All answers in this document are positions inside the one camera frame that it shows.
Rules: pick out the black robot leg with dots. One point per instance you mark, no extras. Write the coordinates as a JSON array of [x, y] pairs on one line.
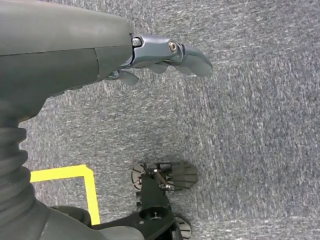
[[152, 198]]

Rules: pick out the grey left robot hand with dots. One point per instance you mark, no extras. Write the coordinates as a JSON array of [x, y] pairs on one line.
[[62, 49]]

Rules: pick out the black robot foot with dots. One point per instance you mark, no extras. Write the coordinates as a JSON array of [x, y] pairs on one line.
[[185, 174]]

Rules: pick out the yellow floor tape square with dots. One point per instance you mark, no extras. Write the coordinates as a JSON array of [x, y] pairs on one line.
[[91, 198]]

